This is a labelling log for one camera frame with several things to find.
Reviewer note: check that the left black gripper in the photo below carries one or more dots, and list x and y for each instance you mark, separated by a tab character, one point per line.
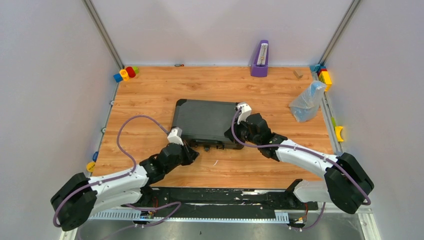
190	152

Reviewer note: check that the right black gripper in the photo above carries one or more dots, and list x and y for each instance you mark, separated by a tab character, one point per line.
236	127

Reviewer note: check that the black poker set case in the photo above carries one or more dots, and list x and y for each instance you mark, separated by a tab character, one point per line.
204	123

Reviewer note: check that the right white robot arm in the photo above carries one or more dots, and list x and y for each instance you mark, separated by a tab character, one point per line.
345	182

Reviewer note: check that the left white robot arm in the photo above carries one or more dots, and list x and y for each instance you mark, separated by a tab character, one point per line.
82	197

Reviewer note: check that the purple metronome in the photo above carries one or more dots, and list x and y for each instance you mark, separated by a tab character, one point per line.
259	63

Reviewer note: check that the clear plastic bag blue contents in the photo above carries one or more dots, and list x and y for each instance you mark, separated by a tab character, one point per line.
306	105

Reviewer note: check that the small wooden block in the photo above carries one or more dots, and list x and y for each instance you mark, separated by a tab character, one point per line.
298	73

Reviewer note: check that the yellow blue round tags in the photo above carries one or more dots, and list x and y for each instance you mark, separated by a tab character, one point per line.
91	165

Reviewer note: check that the coloured toy blocks stack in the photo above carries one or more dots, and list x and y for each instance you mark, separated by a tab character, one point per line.
322	74

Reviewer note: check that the coloured toy cylinders cluster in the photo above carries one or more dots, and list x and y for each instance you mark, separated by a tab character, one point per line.
126	74

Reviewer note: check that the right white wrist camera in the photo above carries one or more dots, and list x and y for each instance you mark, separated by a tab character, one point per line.
244	111

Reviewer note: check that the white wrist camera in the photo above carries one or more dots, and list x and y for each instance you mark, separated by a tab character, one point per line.
174	136
244	111

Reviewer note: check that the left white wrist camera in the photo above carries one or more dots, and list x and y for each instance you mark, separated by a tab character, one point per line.
174	136

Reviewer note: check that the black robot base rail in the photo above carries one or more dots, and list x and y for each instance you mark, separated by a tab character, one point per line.
213	205

